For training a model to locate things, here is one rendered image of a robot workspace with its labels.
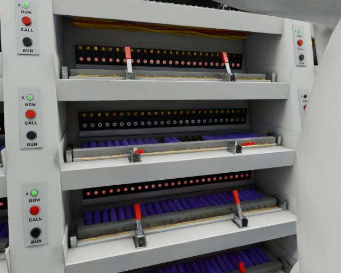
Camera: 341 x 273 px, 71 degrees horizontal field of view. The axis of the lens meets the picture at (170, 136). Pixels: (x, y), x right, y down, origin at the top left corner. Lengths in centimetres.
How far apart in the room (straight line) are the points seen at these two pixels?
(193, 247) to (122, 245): 17
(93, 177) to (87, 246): 16
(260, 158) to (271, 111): 20
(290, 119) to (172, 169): 38
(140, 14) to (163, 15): 6
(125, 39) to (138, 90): 29
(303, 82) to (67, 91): 63
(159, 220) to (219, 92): 36
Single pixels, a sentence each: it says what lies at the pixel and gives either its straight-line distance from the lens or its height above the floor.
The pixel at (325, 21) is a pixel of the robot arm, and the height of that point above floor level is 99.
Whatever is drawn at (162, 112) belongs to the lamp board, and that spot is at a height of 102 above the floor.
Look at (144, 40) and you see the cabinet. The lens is 83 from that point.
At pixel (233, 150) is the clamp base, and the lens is 65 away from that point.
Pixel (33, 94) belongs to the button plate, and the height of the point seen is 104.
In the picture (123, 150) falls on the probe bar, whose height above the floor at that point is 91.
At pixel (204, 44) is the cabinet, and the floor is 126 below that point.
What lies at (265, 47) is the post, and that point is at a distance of 87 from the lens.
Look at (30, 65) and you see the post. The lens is 58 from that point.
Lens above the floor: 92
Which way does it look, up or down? 2 degrees up
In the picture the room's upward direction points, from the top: 4 degrees counter-clockwise
